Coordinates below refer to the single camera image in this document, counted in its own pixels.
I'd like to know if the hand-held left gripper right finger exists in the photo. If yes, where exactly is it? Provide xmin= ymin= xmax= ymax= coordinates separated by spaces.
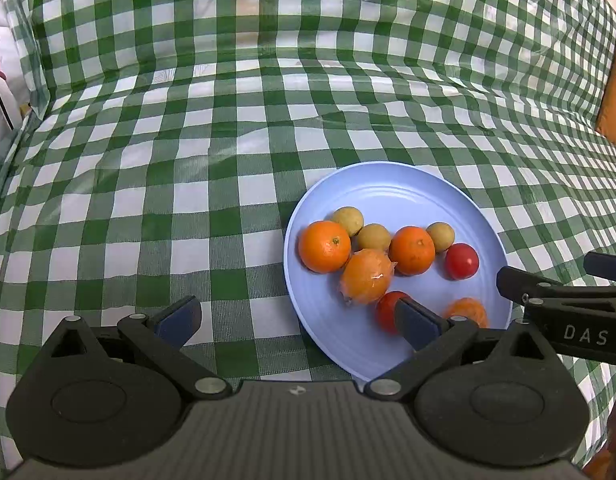
xmin=364 ymin=296 xmax=560 ymax=401

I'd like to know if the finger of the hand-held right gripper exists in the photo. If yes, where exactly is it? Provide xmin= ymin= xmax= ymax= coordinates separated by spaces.
xmin=583 ymin=251 xmax=616 ymax=285
xmin=496 ymin=266 xmax=616 ymax=312

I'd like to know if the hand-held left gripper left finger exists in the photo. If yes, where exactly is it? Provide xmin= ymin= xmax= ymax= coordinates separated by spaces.
xmin=38 ymin=296 xmax=233 ymax=401

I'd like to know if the red cherry tomato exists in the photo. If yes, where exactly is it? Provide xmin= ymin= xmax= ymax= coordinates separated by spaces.
xmin=445 ymin=243 xmax=480 ymax=281
xmin=376 ymin=291 xmax=413 ymax=335

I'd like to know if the small orange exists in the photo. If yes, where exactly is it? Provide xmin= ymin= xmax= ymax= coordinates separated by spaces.
xmin=442 ymin=297 xmax=489 ymax=330

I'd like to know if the large orange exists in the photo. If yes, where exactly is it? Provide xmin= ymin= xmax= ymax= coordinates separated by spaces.
xmin=338 ymin=248 xmax=399 ymax=306

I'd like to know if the bare orange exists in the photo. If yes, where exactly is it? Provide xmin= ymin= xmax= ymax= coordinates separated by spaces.
xmin=298 ymin=220 xmax=352 ymax=275
xmin=388 ymin=226 xmax=436 ymax=277

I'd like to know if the tan longan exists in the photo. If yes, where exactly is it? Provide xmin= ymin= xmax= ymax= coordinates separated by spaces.
xmin=357 ymin=223 xmax=391 ymax=253
xmin=426 ymin=222 xmax=456 ymax=254
xmin=331 ymin=206 xmax=365 ymax=237

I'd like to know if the light blue plate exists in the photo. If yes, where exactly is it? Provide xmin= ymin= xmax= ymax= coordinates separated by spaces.
xmin=283 ymin=161 xmax=514 ymax=382

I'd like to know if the orange cushion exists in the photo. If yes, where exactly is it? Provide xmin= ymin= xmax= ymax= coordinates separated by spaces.
xmin=594 ymin=22 xmax=616 ymax=153

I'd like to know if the green checked tablecloth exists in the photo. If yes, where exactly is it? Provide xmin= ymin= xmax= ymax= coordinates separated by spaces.
xmin=0 ymin=0 xmax=616 ymax=471

